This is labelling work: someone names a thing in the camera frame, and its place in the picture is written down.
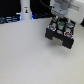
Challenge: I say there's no blue lid kcup back right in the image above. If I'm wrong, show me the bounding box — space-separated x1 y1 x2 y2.
68 22 74 28

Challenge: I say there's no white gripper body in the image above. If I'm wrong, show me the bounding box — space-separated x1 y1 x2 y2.
51 0 80 17

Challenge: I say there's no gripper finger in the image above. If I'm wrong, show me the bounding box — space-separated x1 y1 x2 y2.
52 15 59 24
65 15 73 29

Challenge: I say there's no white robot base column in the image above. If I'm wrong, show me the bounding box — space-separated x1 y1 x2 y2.
20 0 32 20

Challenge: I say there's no red lid kcup front left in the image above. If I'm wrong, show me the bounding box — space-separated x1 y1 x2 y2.
49 25 56 31

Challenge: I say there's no black kcup holder drawer box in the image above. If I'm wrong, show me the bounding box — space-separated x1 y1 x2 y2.
45 18 75 49

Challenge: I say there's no black cable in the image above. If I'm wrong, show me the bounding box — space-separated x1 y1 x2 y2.
39 0 53 11

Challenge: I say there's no red lid kcup front right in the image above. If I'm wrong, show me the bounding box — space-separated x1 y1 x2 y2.
64 31 72 38

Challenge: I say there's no green lid kcup pod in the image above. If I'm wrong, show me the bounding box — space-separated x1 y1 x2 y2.
58 21 65 28

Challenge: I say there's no red lid kcup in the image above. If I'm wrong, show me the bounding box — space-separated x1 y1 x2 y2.
64 31 72 38
49 25 56 31

